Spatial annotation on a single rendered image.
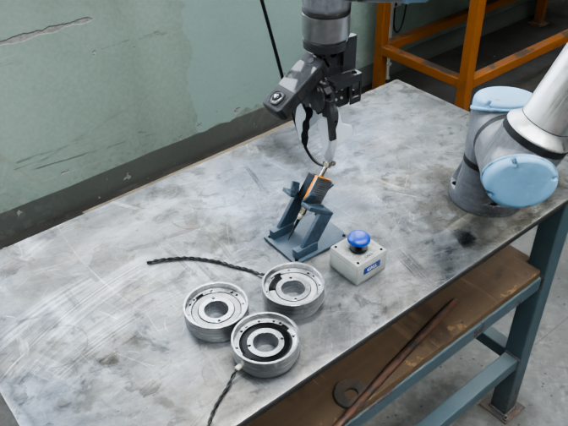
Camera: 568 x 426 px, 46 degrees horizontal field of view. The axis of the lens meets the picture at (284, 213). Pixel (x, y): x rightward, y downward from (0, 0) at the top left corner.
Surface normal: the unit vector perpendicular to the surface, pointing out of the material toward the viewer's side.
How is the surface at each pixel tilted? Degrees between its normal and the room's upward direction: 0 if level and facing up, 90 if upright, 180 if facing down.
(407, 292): 0
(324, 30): 90
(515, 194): 97
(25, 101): 90
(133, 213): 0
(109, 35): 90
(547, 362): 0
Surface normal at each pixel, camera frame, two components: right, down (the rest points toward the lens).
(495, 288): -0.03, -0.79
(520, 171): -0.13, 0.70
